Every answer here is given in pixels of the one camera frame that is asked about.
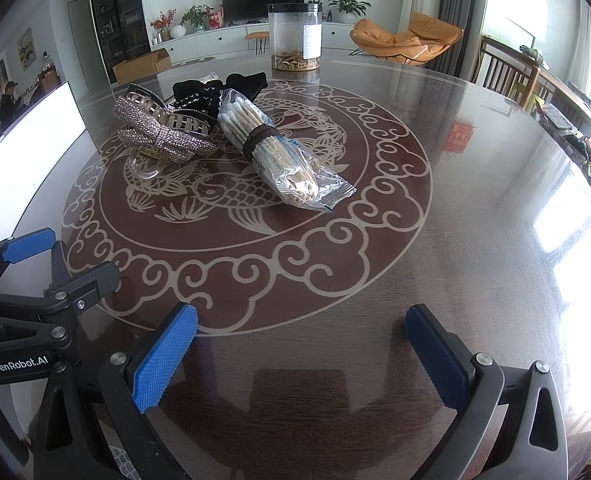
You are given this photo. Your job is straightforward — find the cardboard box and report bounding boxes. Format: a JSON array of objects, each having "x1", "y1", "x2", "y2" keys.
[{"x1": 112, "y1": 48, "x2": 173, "y2": 84}]

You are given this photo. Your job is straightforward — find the cluttered wooden sideboard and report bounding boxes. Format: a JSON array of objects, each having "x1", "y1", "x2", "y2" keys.
[{"x1": 519, "y1": 46, "x2": 591, "y2": 211}]

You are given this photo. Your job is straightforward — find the brown hair tie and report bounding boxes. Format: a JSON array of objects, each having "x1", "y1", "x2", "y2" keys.
[{"x1": 242, "y1": 126, "x2": 280, "y2": 161}]

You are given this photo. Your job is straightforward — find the clear plastic jar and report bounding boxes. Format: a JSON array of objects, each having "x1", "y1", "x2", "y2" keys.
[{"x1": 267, "y1": 3, "x2": 323, "y2": 71}]

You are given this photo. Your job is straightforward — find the dark display cabinet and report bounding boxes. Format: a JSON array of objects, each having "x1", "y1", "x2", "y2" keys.
[{"x1": 88, "y1": 0, "x2": 152, "y2": 84}]

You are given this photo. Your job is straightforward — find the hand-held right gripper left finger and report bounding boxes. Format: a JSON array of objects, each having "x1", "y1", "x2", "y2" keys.
[{"x1": 33, "y1": 301, "x2": 200, "y2": 480}]

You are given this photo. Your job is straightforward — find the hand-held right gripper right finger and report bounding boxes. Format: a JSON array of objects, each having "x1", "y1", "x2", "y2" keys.
[{"x1": 404, "y1": 303, "x2": 569, "y2": 480}]

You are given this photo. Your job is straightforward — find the red flowers in vase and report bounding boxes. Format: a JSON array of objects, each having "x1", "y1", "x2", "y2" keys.
[{"x1": 150, "y1": 10, "x2": 177, "y2": 43}]

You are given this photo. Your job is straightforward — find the orange lounge chair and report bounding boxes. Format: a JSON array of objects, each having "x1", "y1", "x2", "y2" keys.
[{"x1": 349, "y1": 12, "x2": 465, "y2": 67}]

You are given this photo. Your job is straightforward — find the black velvet bow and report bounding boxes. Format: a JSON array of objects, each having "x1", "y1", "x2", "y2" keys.
[{"x1": 172, "y1": 71, "x2": 269, "y2": 116}]

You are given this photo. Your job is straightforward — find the grey curtain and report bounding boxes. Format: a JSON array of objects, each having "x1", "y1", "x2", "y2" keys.
[{"x1": 435, "y1": 0, "x2": 491, "y2": 78}]

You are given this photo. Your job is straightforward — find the bag of cotton swabs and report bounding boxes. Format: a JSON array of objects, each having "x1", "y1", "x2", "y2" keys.
[{"x1": 217, "y1": 88, "x2": 357, "y2": 215}]

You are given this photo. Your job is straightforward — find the metallic claw hair clip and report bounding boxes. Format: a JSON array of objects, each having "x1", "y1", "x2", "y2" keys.
[{"x1": 126, "y1": 83, "x2": 216, "y2": 138}]

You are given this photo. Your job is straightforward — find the green potted plant white pot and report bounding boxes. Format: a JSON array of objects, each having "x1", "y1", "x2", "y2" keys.
[{"x1": 327, "y1": 0, "x2": 373, "y2": 25}]

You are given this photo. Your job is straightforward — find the framed wall painting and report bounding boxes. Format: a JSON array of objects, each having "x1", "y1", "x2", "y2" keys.
[{"x1": 16, "y1": 27, "x2": 37, "y2": 71}]

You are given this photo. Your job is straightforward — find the clear claw hair clip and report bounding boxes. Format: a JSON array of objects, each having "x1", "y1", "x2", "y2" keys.
[{"x1": 128, "y1": 145, "x2": 169, "y2": 181}]

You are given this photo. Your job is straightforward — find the black television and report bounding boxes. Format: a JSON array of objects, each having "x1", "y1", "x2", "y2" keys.
[{"x1": 220, "y1": 0, "x2": 306, "y2": 24}]

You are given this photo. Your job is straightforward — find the rhinestone hair clip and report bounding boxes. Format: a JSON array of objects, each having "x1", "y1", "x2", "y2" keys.
[{"x1": 112, "y1": 95, "x2": 220, "y2": 165}]

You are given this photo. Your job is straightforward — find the orange stool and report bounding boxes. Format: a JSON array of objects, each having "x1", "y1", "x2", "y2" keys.
[{"x1": 244, "y1": 31, "x2": 270, "y2": 55}]

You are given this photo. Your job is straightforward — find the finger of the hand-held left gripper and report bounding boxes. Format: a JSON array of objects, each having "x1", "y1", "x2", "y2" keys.
[
  {"x1": 0, "y1": 227, "x2": 58, "y2": 292},
  {"x1": 0, "y1": 260, "x2": 121, "y2": 322}
]

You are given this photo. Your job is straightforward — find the white media cabinet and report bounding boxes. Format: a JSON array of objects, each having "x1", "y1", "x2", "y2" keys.
[{"x1": 150, "y1": 22, "x2": 356, "y2": 64}]

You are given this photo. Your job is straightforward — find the wooden chair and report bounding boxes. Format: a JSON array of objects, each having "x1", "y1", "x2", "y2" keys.
[{"x1": 475, "y1": 35, "x2": 541, "y2": 111}]

